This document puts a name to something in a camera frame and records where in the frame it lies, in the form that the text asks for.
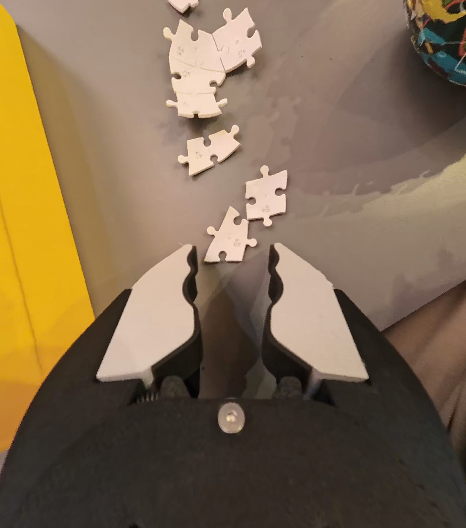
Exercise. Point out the colourful puzzle ball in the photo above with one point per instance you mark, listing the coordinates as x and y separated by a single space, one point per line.
455 41

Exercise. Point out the person's beige trouser leg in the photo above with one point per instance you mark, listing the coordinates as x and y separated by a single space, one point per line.
435 350

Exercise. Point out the yellow box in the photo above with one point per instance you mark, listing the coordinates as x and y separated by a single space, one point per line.
10 206

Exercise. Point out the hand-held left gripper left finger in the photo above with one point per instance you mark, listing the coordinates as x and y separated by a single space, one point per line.
150 321

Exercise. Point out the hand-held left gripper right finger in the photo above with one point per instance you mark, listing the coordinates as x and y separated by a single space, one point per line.
315 326

